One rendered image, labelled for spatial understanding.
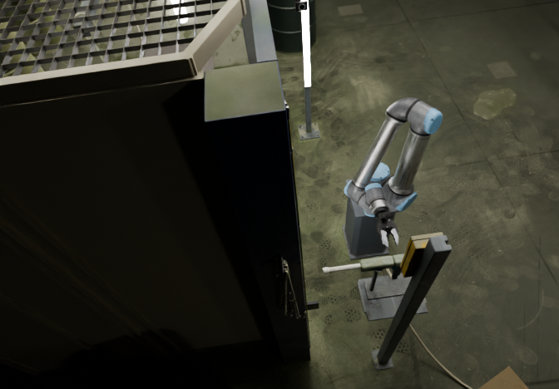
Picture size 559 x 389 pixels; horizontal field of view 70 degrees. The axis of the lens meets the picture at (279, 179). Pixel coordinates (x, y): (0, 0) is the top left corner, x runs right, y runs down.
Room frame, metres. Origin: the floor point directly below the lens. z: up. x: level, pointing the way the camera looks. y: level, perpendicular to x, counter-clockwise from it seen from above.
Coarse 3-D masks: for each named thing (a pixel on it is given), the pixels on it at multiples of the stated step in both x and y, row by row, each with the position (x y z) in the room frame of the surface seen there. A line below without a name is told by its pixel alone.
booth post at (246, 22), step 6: (246, 0) 3.51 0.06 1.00; (246, 6) 3.51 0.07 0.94; (246, 12) 3.51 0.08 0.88; (246, 18) 3.51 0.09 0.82; (246, 24) 3.51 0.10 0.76; (246, 30) 3.51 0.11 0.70; (252, 30) 3.51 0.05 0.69; (246, 36) 3.51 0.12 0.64; (252, 36) 3.51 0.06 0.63; (246, 42) 3.51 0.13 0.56; (252, 42) 3.51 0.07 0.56; (246, 48) 3.51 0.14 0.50; (252, 48) 3.51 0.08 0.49; (252, 54) 3.51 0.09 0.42; (252, 60) 3.51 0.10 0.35
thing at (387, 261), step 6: (378, 258) 0.78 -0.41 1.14; (384, 258) 0.77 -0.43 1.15; (390, 258) 0.77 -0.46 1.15; (396, 258) 0.77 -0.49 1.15; (402, 258) 0.76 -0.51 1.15; (354, 264) 0.77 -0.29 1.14; (360, 264) 0.76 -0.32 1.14; (366, 264) 0.75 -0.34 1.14; (372, 264) 0.75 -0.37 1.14; (378, 264) 0.75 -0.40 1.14; (384, 264) 0.74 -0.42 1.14; (390, 264) 0.74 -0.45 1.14; (396, 264) 0.74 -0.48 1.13; (324, 270) 0.76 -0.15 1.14; (330, 270) 0.76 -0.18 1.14; (336, 270) 0.75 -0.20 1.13; (342, 270) 0.75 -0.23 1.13; (360, 270) 0.75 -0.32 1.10; (366, 270) 0.74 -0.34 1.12; (372, 270) 0.74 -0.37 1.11; (396, 270) 0.75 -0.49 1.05; (396, 276) 0.75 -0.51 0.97
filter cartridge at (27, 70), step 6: (0, 24) 2.24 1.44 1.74; (6, 24) 2.29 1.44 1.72; (0, 36) 2.20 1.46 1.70; (12, 36) 2.26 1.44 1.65; (6, 48) 2.18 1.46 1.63; (18, 48) 2.24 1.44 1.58; (30, 54) 2.32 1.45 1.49; (0, 60) 2.14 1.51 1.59; (12, 60) 2.18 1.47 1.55; (18, 60) 2.20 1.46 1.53; (30, 60) 2.27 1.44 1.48; (24, 66) 2.20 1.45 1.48; (30, 66) 2.23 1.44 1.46; (6, 72) 2.14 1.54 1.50; (12, 72) 2.16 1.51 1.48; (24, 72) 2.18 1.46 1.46; (30, 72) 2.21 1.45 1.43
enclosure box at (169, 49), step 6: (150, 48) 1.86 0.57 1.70; (156, 48) 1.87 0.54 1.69; (162, 48) 1.87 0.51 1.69; (168, 48) 1.87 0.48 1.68; (174, 48) 1.87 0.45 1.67; (180, 48) 1.87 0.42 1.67; (150, 54) 1.81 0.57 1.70; (156, 54) 1.81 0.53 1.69; (162, 54) 1.82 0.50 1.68; (210, 60) 1.78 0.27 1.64; (204, 66) 1.72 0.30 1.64; (210, 66) 1.72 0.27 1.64; (204, 72) 1.67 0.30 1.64
